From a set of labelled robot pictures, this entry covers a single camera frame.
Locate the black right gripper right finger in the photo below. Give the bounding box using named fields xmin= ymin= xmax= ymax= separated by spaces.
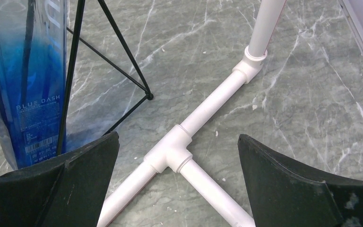
xmin=238 ymin=134 xmax=363 ymax=227

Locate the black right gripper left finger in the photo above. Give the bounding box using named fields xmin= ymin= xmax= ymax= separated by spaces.
xmin=0 ymin=131 xmax=120 ymax=227

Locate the blue square glass bottle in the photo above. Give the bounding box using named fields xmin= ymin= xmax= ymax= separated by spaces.
xmin=0 ymin=0 xmax=67 ymax=170

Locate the white PVC pipe frame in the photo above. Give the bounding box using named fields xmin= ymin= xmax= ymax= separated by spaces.
xmin=97 ymin=0 xmax=285 ymax=227

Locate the black wire wine rack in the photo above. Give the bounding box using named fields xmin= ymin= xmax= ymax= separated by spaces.
xmin=0 ymin=0 xmax=155 ymax=156

